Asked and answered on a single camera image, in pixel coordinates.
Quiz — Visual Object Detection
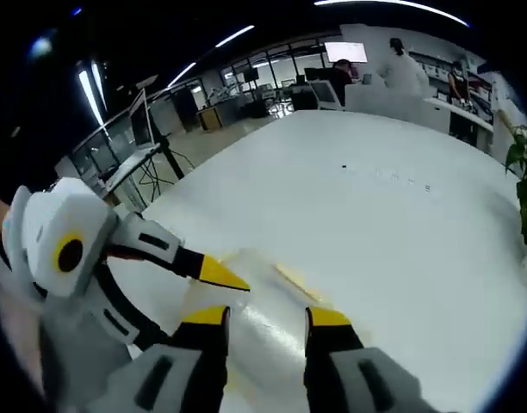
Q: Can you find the ceiling light strip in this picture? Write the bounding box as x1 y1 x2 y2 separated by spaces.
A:
77 59 109 126
166 62 198 88
214 24 256 49

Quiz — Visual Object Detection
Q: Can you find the black desk monitor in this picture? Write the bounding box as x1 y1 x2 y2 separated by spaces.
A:
304 67 334 83

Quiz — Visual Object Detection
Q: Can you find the glass partition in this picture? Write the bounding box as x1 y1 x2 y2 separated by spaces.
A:
71 114 135 182

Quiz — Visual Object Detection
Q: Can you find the wooden box cabinet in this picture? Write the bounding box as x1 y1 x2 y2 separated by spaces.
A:
197 107 224 133

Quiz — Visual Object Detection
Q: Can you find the wall screen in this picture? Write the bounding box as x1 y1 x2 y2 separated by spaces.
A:
323 40 369 64

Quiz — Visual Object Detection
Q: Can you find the open laptop on stand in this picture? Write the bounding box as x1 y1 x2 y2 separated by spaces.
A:
102 88 162 191

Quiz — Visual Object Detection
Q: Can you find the person's pale clothing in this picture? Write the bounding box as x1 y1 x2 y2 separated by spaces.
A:
0 249 45 397

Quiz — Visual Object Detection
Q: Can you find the long curved ceiling light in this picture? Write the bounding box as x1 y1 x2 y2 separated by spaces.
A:
313 0 470 28

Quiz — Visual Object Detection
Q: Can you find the white counter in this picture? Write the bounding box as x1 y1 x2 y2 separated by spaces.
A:
344 80 495 135

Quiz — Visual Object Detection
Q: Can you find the black tripod stand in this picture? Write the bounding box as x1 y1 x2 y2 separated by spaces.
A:
136 75 186 181

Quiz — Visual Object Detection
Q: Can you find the wall shelf with boxes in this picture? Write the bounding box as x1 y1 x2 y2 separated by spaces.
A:
409 49 493 114

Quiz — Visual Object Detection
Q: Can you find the white kiosk machine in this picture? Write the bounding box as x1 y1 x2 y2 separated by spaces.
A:
310 81 344 111

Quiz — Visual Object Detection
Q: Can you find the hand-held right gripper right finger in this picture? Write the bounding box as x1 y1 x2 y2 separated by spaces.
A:
303 305 426 413

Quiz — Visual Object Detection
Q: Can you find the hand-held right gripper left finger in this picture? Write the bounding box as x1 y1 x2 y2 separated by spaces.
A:
90 305 231 413

